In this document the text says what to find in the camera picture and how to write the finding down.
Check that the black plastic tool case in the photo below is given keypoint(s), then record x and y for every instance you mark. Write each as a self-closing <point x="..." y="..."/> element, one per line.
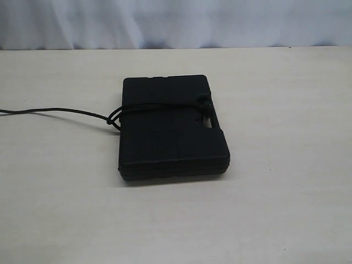
<point x="169" y="128"/>

